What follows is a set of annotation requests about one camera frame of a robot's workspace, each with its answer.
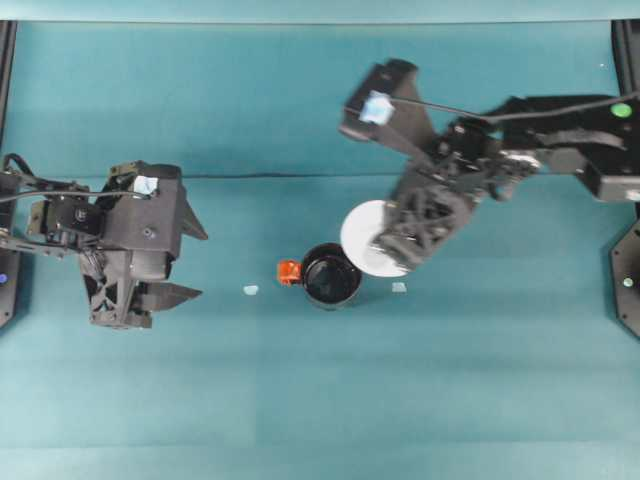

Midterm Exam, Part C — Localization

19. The black side rail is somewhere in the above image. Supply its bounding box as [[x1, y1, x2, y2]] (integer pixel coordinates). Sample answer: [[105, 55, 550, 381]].
[[610, 19, 640, 96], [0, 20, 19, 151]]

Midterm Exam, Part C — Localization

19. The white paper cup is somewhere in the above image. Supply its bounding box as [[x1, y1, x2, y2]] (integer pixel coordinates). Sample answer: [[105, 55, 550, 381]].
[[339, 198, 419, 279]]

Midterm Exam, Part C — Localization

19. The black red-handled cup holder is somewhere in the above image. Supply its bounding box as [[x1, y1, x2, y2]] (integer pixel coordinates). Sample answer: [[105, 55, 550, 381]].
[[276, 242, 363, 314]]

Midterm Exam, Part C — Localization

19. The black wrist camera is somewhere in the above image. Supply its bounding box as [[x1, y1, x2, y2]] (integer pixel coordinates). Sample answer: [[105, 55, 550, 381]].
[[337, 58, 441, 169], [103, 163, 185, 259]]

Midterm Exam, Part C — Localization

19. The thin camera cable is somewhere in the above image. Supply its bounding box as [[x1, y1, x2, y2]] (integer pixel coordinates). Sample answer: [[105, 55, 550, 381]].
[[0, 187, 147, 203], [342, 91, 640, 121]]

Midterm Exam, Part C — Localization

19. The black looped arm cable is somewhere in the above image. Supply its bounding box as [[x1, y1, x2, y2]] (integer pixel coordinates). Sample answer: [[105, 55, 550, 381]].
[[2, 153, 37, 182]]

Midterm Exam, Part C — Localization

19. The blue-green table cloth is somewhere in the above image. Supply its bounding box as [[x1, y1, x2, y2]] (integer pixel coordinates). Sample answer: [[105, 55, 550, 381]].
[[0, 0, 640, 480]]

